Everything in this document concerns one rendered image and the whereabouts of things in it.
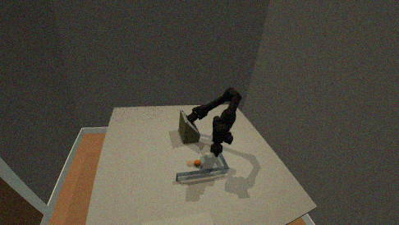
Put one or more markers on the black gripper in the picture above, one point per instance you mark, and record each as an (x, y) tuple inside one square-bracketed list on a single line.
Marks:
[(216, 147)]

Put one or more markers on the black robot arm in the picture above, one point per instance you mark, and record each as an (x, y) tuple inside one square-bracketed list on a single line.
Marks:
[(223, 124)]

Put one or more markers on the clear l-shaped low wall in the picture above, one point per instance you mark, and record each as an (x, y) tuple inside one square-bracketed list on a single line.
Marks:
[(206, 170)]

